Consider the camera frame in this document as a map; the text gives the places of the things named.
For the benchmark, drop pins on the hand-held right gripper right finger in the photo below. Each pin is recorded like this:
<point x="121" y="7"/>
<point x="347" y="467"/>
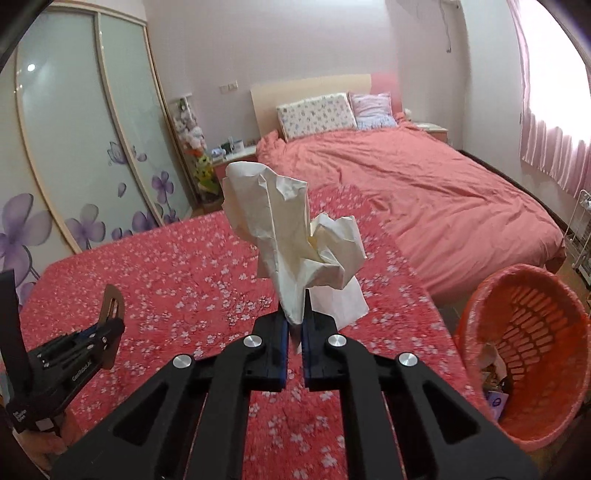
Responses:
<point x="308" y="355"/>

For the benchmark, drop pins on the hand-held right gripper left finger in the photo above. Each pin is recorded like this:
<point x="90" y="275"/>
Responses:
<point x="282" y="355"/>

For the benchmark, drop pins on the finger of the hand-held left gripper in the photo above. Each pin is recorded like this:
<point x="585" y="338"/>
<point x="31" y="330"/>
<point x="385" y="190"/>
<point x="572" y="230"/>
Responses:
<point x="108" y="350"/>
<point x="92" y="337"/>

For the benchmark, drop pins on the white tissue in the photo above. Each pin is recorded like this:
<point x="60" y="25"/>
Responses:
<point x="341" y="309"/>

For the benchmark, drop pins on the cream tissue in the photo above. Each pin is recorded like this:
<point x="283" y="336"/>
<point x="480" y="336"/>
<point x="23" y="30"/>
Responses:
<point x="281" y="221"/>

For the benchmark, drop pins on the red white carton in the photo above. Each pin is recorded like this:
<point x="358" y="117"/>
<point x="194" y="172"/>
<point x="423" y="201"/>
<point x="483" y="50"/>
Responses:
<point x="496" y="369"/>

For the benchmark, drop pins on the small blue white packet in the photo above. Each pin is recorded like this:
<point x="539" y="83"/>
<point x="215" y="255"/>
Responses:
<point x="497" y="406"/>

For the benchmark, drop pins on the person's left hand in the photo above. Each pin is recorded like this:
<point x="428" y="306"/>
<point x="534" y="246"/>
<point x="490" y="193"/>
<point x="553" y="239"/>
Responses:
<point x="41" y="445"/>

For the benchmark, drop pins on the red floral tablecloth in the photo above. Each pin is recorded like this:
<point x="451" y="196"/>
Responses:
<point x="161" y="277"/>

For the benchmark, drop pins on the pink white nightstand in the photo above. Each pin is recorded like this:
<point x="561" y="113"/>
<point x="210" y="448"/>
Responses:
<point x="431" y="131"/>
<point x="235" y="168"/>

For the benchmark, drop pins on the green yellow plush toy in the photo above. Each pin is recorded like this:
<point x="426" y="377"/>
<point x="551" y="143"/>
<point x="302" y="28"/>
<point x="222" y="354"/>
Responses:
<point x="205" y="175"/>

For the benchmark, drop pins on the wardrobe with purple flower doors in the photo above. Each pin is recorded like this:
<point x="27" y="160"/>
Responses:
<point x="83" y="138"/>

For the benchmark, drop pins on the bed with pink duvet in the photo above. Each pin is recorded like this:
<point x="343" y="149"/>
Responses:
<point x="415" y="184"/>

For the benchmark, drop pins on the small white box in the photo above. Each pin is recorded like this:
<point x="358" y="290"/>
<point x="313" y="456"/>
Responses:
<point x="237" y="144"/>

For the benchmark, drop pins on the white floral pillow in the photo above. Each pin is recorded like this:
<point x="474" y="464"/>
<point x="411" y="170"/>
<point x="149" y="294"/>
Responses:
<point x="316" y="117"/>

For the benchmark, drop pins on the pink striped pillow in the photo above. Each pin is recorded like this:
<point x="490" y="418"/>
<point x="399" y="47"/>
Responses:
<point x="374" y="110"/>

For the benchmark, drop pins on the beige pink headboard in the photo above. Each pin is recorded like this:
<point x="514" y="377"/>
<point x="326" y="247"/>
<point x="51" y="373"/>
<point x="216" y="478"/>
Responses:
<point x="300" y="87"/>

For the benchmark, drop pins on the pink curtain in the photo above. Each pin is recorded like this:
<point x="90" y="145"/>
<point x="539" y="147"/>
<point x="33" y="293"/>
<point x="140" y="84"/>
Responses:
<point x="554" y="115"/>

